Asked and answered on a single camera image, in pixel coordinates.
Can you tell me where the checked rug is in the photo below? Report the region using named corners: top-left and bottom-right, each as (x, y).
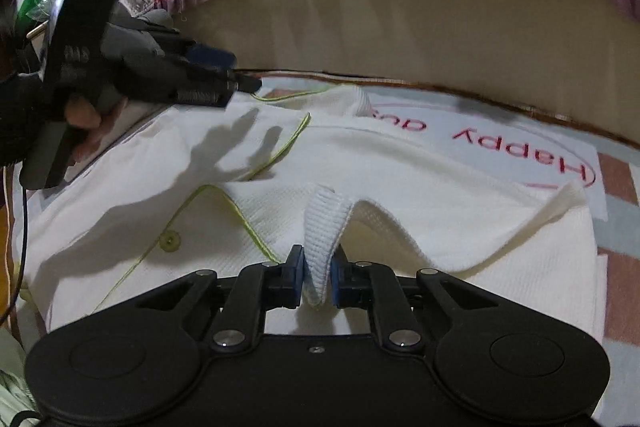
top-left (10, 74), bottom-right (640, 427)

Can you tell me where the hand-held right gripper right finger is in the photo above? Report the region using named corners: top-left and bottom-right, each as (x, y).
top-left (330, 247), bottom-right (502, 351)

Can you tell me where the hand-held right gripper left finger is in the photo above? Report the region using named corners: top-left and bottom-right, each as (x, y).
top-left (135, 244), bottom-right (306, 351)

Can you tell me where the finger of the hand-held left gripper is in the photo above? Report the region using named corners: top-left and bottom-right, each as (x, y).
top-left (150, 34), bottom-right (239, 72)
top-left (125, 57), bottom-right (264, 110)

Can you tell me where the white cardigan green trim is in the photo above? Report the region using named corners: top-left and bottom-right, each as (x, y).
top-left (22, 84), bottom-right (599, 338)

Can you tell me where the person's left hand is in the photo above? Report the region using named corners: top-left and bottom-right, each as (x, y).
top-left (65, 92), bottom-right (131, 164)

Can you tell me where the beige bed base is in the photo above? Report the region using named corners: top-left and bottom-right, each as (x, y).
top-left (175, 0), bottom-right (640, 142)

